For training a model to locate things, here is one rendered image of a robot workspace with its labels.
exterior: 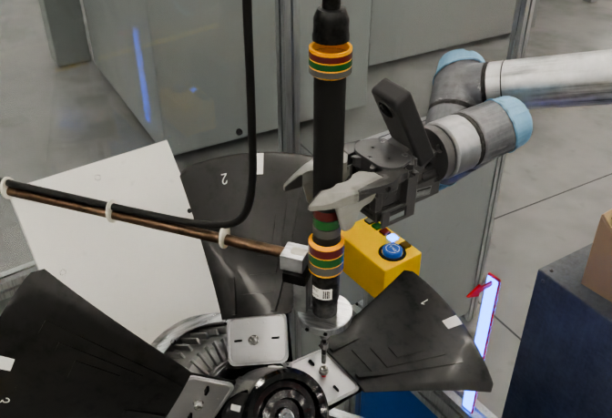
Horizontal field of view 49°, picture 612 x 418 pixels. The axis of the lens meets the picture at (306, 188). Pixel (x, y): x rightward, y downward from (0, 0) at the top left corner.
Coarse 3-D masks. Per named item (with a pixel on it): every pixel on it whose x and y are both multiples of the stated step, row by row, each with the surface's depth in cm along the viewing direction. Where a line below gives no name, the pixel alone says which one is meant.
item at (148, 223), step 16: (0, 192) 94; (16, 192) 93; (32, 192) 93; (64, 208) 91; (80, 208) 90; (96, 208) 90; (144, 224) 87; (160, 224) 87; (176, 224) 86; (208, 240) 85; (224, 240) 84; (240, 240) 84; (256, 240) 84
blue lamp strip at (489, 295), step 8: (488, 280) 110; (488, 288) 110; (496, 288) 109; (488, 296) 111; (488, 304) 112; (480, 312) 114; (488, 312) 112; (480, 320) 115; (488, 320) 113; (480, 328) 116; (488, 328) 114; (480, 336) 116; (480, 344) 117; (464, 392) 125; (472, 392) 123; (464, 400) 126; (472, 400) 124
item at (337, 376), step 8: (312, 352) 96; (320, 352) 96; (296, 360) 94; (304, 360) 95; (312, 360) 95; (320, 360) 95; (328, 360) 95; (304, 368) 93; (312, 368) 93; (328, 368) 94; (336, 368) 94; (312, 376) 92; (320, 376) 92; (328, 376) 92; (336, 376) 92; (344, 376) 93; (320, 384) 91; (328, 384) 91; (336, 384) 91; (344, 384) 91; (352, 384) 91; (328, 392) 90; (336, 392) 90; (344, 392) 90; (352, 392) 90; (328, 400) 89; (336, 400) 89
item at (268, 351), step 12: (228, 324) 91; (240, 324) 91; (252, 324) 90; (264, 324) 89; (276, 324) 88; (228, 336) 91; (240, 336) 90; (264, 336) 89; (228, 348) 91; (240, 348) 90; (252, 348) 89; (264, 348) 88; (276, 348) 88; (288, 348) 87; (240, 360) 89; (252, 360) 89; (264, 360) 88; (276, 360) 87
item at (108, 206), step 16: (256, 144) 75; (256, 160) 77; (256, 176) 78; (48, 192) 91; (64, 192) 91; (112, 208) 88; (128, 208) 88; (192, 224) 85; (208, 224) 84; (224, 224) 83
